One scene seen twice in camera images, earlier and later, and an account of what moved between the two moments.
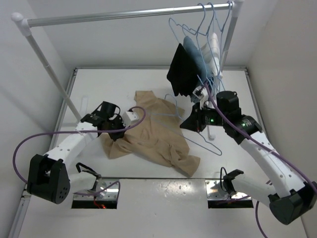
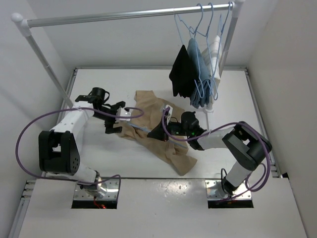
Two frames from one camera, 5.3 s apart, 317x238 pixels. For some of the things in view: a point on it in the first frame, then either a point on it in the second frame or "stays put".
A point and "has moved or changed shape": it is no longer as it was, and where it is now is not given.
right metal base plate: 214,192 stays put
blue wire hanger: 211,147 to 148,131
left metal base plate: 110,194 stays put
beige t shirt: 157,139 has moved or changed shape
